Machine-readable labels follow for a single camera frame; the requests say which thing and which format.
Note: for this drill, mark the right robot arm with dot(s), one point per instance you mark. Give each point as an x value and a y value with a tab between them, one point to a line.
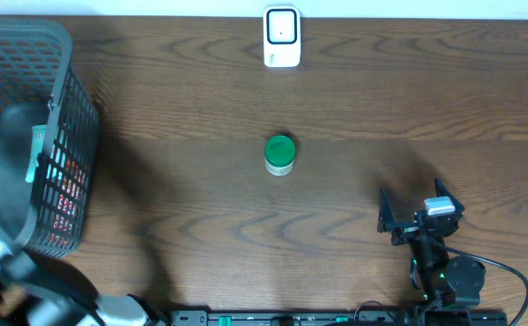
451	285

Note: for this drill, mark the teal white wipes packet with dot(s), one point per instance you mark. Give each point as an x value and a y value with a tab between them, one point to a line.
38	135

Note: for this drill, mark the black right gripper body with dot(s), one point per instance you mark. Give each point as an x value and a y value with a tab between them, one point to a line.
406	234

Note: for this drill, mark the green lid jar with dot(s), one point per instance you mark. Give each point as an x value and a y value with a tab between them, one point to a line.
279	155

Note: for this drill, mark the grey plastic mesh basket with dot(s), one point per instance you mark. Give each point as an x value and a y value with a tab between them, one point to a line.
39	86

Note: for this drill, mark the red patterned packet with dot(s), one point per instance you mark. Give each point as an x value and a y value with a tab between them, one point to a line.
70	199

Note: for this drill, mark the white barcode scanner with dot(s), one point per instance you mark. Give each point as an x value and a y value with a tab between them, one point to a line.
282	36

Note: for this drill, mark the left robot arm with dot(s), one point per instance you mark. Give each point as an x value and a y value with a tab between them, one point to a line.
38	290

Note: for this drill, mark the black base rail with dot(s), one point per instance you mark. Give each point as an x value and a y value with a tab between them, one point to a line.
368	316

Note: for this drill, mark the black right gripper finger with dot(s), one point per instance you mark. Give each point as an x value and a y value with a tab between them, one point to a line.
386	220
442	191

